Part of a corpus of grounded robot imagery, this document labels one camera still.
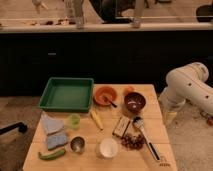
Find orange apple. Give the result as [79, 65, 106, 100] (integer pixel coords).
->
[123, 86, 134, 96]

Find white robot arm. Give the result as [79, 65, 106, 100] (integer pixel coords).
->
[158, 62, 213, 125]

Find purple bowl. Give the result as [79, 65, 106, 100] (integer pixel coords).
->
[124, 92, 146, 113]

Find dark spoon in orange bowl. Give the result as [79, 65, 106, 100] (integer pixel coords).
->
[104, 96, 117, 108]

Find orange bowl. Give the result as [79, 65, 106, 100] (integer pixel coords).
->
[93, 86, 117, 106]

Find bunch of dark grapes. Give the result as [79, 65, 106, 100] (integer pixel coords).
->
[121, 133, 145, 150]

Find brown white box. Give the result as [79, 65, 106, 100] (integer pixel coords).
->
[112, 116, 130, 138]

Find white cup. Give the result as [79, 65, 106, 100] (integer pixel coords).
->
[98, 138, 118, 159]

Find yellow corn cob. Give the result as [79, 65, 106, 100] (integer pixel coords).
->
[90, 110, 104, 130]

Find dark cabinet counter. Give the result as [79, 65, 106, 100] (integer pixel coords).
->
[0, 24, 213, 96]

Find small green cup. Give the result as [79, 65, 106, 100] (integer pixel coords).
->
[68, 114, 80, 130]

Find small metal cup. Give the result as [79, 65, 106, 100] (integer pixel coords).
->
[70, 136, 85, 154]

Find green plastic tray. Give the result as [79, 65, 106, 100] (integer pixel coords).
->
[39, 77, 94, 113]

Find light blue cloth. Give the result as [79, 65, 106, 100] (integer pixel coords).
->
[41, 114, 64, 135]

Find blue sponge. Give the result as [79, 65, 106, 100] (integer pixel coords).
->
[46, 132, 68, 150]

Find black handled brush spatula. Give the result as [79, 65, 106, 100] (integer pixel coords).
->
[133, 116, 160, 162]

